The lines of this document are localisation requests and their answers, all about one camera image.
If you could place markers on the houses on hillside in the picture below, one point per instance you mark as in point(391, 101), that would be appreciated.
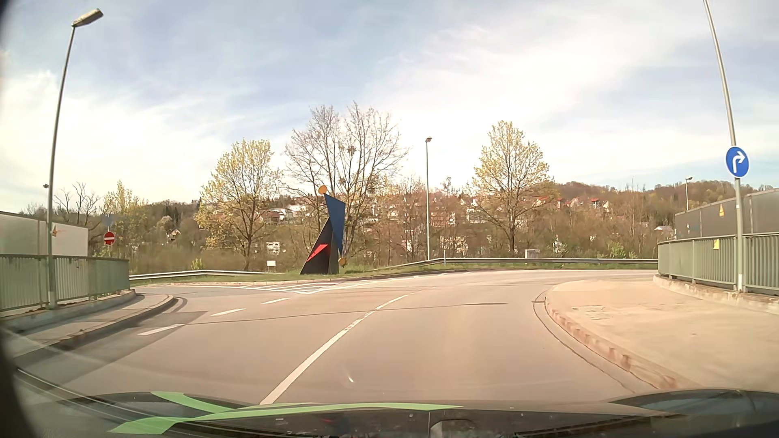
point(450, 216)

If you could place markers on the grass verge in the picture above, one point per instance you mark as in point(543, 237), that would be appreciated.
point(426, 268)

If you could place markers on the blue black red sculpture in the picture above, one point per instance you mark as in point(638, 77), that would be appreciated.
point(328, 243)

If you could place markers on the wood of trees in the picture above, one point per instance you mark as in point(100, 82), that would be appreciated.
point(511, 176)

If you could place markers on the grey asphalt road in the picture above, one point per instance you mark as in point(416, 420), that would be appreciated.
point(450, 340)

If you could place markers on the road markings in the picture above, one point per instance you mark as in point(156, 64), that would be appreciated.
point(316, 354)

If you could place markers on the car's own bonnet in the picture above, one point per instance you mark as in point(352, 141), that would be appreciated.
point(389, 420)

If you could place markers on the red no entry sign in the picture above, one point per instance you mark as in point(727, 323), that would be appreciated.
point(109, 238)

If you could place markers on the paved pavement with kerb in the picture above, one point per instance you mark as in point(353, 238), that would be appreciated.
point(675, 334)

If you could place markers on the grey metal railing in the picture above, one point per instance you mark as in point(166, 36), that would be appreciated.
point(79, 278)
point(700, 258)

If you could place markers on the grey noise barrier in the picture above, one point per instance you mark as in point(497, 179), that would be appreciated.
point(706, 220)

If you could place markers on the grey pavement strip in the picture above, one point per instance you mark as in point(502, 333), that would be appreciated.
point(73, 325)

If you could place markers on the white noise barrier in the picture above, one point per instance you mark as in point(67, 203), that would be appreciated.
point(24, 236)

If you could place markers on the slim lamp post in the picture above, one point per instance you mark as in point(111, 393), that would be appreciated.
point(427, 201)

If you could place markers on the grey guard rail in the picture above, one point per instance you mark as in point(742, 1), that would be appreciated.
point(487, 261)

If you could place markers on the distant lamp post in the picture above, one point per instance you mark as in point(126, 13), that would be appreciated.
point(687, 193)

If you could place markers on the tall grey lamp post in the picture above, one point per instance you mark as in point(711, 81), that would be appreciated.
point(53, 158)

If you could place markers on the lamp post with blue sign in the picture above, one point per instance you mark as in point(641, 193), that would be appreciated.
point(737, 182)

